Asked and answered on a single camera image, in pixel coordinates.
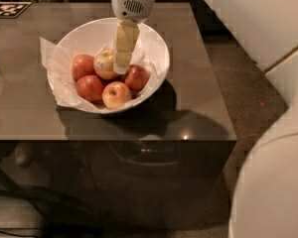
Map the white bowl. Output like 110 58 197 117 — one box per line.
40 18 170 114

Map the white tissue paper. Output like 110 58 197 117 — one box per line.
41 35 160 114

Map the yellow-red top apple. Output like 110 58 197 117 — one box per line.
93 49 119 80

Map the black white fiducial marker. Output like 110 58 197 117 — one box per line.
0 2 31 19

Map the yellow-red apple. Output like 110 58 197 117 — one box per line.
102 81 131 109
93 49 119 80

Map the red apple front left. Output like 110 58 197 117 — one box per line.
76 75 104 103

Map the red apple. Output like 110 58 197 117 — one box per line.
72 54 94 81
120 64 150 92
76 75 104 103

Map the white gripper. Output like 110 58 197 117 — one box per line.
111 0 156 74

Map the red apple right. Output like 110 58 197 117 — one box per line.
120 64 150 92

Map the red apple back left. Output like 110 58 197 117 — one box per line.
72 54 94 81

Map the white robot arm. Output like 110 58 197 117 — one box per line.
203 0 298 238

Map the yellow-red front apple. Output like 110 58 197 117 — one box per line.
102 81 131 109

